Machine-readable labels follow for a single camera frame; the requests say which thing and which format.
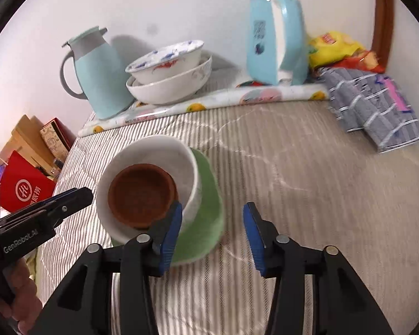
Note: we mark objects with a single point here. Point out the patterned small box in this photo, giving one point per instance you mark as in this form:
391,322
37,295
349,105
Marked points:
58,138

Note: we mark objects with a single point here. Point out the light blue electric kettle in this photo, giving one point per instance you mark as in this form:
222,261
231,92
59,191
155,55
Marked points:
277,50

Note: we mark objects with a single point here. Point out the large white bowl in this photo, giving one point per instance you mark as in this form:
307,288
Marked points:
173,89

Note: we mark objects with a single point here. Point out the patterned bowl with red design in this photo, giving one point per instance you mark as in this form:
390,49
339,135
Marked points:
166,62

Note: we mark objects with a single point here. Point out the brown door frame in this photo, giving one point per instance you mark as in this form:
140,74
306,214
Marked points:
383,30

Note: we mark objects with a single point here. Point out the brown cardboard box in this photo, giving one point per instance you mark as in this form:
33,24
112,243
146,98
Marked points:
26,140

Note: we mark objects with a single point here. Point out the person's left hand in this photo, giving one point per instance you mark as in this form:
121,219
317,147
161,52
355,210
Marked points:
26,306

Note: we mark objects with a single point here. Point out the rolled fruit print tablecloth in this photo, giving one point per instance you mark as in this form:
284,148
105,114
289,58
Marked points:
228,97

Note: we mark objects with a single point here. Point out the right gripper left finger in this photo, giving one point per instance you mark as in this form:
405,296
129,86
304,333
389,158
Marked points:
81,303

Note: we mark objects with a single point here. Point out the grey checked folded cloth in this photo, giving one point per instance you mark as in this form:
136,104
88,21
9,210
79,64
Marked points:
372,102

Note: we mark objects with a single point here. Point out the yellow chips bag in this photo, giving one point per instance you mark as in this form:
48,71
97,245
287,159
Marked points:
330,48

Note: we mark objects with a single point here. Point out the green square plate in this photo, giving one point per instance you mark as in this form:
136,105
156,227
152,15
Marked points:
202,236

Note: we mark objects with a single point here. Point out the light blue thermos jug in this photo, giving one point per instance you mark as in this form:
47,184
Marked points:
100,73

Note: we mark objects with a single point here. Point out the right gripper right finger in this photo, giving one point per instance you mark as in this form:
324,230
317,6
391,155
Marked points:
342,302

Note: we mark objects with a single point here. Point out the red paper bag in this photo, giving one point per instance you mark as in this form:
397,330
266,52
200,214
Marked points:
22,185

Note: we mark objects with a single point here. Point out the white ceramic bowl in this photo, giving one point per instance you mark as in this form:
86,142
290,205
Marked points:
169,154

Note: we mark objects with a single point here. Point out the brown small bowl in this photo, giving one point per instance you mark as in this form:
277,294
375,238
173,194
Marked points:
141,194

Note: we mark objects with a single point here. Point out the red chips bag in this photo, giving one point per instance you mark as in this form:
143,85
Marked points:
361,60

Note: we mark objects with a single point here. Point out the striped quilted mat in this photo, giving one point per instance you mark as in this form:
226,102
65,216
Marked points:
315,182

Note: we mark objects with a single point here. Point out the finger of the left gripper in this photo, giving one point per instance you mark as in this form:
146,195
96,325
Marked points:
51,211

